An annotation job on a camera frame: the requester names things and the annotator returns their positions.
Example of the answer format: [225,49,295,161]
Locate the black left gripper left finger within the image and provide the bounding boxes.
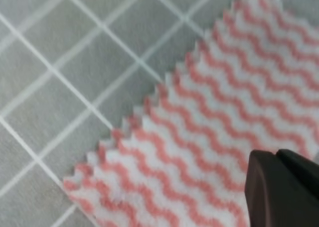
[245,150,319,227]

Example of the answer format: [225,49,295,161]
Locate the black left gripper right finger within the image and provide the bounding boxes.
[276,149,319,199]

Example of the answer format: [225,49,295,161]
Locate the pink white wavy striped towel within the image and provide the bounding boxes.
[63,0,319,227]

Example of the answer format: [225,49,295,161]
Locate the grey checkered tablecloth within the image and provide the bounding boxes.
[0,0,319,227]

